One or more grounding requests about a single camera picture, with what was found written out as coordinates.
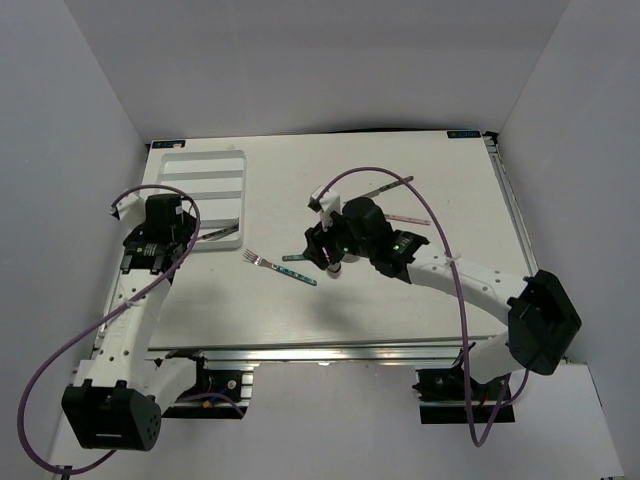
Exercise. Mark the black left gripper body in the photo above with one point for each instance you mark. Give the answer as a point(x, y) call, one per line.
point(187, 229)

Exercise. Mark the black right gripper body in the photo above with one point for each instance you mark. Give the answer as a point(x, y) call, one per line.
point(337, 242)

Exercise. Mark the pink handled spoon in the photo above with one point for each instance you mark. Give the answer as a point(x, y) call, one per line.
point(334, 269)

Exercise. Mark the green handled fork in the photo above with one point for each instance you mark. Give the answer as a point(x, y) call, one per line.
point(262, 262)

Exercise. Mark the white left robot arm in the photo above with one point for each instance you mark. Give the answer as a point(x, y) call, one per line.
point(120, 402)

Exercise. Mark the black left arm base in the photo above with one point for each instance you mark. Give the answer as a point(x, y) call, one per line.
point(218, 393)

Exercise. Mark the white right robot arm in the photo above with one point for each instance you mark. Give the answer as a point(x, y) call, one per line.
point(540, 319)

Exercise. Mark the white cutlery tray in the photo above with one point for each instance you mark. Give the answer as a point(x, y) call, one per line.
point(215, 180)

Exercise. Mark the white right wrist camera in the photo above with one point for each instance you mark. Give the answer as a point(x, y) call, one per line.
point(325, 202)

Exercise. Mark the pink handled knife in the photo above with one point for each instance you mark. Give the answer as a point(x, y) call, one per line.
point(409, 220)

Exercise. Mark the green handled spoon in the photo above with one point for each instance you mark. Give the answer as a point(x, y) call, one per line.
point(293, 258)

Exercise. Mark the aluminium table frame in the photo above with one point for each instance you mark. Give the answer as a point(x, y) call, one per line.
point(221, 306)

